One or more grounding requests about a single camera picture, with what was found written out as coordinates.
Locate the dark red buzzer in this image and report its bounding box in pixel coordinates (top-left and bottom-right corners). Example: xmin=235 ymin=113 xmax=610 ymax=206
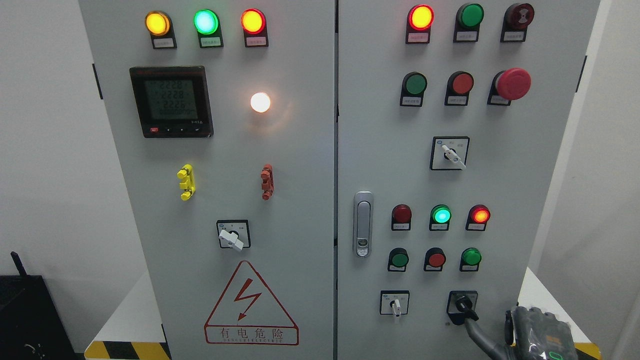
xmin=500 ymin=2 xmax=535 ymax=43

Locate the green lit indicator lower middle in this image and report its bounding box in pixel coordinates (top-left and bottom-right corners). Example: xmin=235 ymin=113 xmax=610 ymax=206
xmin=429 ymin=203 xmax=451 ymax=231

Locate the black box with antenna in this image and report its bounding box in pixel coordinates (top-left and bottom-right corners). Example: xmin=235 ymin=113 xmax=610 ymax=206
xmin=0 ymin=251 xmax=77 ymax=360

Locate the white selector switch bottom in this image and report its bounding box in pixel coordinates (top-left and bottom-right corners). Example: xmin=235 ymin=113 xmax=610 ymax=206
xmin=379 ymin=290 xmax=410 ymax=318

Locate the green push button lower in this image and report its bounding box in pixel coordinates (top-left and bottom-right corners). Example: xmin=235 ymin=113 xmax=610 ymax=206
xmin=387 ymin=247 xmax=409 ymax=272

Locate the grey electrical cabinet right door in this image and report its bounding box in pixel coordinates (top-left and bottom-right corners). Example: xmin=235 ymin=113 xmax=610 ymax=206
xmin=335 ymin=0 xmax=601 ymax=360

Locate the green indicator light top left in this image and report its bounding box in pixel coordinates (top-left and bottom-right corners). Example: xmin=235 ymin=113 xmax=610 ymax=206
xmin=193 ymin=8 xmax=224 ymax=48

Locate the white platform with hazard stripes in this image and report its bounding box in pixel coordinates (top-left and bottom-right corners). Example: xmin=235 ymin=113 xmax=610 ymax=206
xmin=78 ymin=269 xmax=602 ymax=360

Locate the red lit indicator right door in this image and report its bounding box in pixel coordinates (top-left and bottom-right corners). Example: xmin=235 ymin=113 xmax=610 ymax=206
xmin=405 ymin=4 xmax=434 ymax=44

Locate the white selector switch upper right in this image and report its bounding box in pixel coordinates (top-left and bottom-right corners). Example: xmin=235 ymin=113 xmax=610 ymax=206
xmin=430 ymin=136 xmax=470 ymax=171

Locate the white glowing indicator light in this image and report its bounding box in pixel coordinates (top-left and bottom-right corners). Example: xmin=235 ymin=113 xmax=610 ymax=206
xmin=249 ymin=91 xmax=272 ymax=114

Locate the black digital power meter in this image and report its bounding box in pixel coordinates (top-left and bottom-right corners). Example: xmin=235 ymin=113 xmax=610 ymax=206
xmin=129 ymin=65 xmax=214 ymax=139

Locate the red push button lower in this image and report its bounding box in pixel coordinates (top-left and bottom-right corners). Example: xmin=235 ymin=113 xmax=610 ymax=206
xmin=423 ymin=247 xmax=447 ymax=272

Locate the green unlit indicator top right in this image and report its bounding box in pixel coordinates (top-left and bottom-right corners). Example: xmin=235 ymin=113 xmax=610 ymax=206
xmin=453 ymin=3 xmax=485 ymax=43

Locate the grey electrical cabinet left door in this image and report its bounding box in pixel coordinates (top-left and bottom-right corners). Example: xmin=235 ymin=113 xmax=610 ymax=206
xmin=78 ymin=0 xmax=336 ymax=360

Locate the yellow terminal connector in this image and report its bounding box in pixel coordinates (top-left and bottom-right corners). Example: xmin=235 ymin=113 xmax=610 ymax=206
xmin=176 ymin=163 xmax=196 ymax=201

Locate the white selector switch left door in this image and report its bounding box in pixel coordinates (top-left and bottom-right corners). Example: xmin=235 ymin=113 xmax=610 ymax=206
xmin=215 ymin=219 xmax=252 ymax=252

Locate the silver door latch handle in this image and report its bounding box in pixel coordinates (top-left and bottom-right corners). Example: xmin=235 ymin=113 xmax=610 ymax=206
xmin=353 ymin=191 xmax=374 ymax=258

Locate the red push button upper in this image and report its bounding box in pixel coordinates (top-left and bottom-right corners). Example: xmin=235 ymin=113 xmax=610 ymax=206
xmin=445 ymin=71 xmax=474 ymax=106

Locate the red high voltage warning sticker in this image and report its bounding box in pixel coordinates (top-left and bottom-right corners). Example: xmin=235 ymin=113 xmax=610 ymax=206
xmin=204 ymin=260 xmax=300 ymax=346

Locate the dark red indicator lower left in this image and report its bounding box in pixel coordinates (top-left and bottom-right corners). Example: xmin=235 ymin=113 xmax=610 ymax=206
xmin=391 ymin=203 xmax=412 ymax=231

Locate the red indicator light top left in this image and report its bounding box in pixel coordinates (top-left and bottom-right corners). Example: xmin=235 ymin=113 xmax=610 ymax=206
xmin=240 ymin=7 xmax=269 ymax=48

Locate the white selector switch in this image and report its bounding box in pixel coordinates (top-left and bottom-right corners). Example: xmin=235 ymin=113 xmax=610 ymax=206
xmin=379 ymin=290 xmax=410 ymax=318
xmin=430 ymin=136 xmax=470 ymax=171

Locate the yellow indicator light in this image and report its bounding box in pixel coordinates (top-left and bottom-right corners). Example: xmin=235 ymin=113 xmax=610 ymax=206
xmin=145 ymin=10 xmax=178 ymax=50

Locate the red push button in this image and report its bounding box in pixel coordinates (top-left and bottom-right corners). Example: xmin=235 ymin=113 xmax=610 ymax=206
xmin=445 ymin=71 xmax=474 ymax=106
xmin=423 ymin=247 xmax=447 ymax=272

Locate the green illuminated button lower right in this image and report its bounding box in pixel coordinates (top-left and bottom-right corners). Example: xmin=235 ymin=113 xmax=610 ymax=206
xmin=459 ymin=247 xmax=483 ymax=272

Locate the green push button upper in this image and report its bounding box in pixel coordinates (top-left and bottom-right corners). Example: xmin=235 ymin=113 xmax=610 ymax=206
xmin=399 ymin=71 xmax=428 ymax=107

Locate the grey electrical cabinet door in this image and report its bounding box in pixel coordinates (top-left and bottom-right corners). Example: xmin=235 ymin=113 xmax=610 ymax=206
xmin=78 ymin=0 xmax=336 ymax=360
xmin=335 ymin=0 xmax=601 ymax=360

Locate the red emergency stop button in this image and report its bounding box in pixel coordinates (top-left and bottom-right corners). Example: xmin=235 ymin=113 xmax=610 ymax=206
xmin=487 ymin=67 xmax=531 ymax=106

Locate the black knob selector switch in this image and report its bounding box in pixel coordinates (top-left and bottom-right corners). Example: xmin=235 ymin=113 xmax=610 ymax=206
xmin=446 ymin=291 xmax=479 ymax=326

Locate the red indicator lower right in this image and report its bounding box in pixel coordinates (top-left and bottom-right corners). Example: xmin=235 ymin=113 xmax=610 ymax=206
xmin=465 ymin=203 xmax=491 ymax=231

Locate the red terminal connector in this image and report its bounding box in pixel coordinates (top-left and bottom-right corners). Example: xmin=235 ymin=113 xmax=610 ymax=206
xmin=260 ymin=164 xmax=275 ymax=201

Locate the green push button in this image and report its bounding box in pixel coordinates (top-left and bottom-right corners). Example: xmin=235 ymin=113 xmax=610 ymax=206
xmin=387 ymin=247 xmax=409 ymax=272
xmin=399 ymin=71 xmax=428 ymax=107

